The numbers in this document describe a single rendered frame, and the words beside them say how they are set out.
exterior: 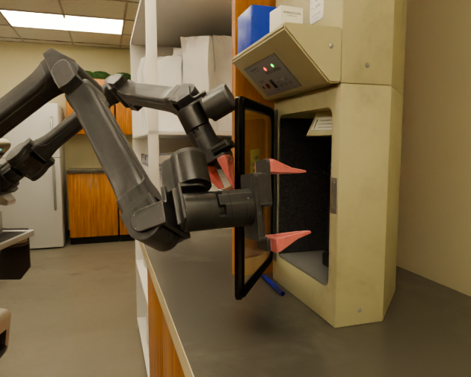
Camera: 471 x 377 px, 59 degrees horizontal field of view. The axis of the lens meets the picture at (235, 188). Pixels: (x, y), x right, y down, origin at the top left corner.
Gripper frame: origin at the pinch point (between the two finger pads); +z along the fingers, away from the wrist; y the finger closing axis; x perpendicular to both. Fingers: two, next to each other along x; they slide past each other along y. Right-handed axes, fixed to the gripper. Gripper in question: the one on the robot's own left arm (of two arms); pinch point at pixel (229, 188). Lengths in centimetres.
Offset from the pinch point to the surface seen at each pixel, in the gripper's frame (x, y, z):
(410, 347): 8.2, -18.8, 41.0
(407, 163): -46, -40, 14
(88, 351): -141, 168, 35
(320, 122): -5.3, -23.4, -3.8
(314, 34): 10.2, -29.6, -16.1
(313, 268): -9.2, -6.8, 24.4
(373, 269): 0.0, -19.0, 27.9
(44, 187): -350, 301, -143
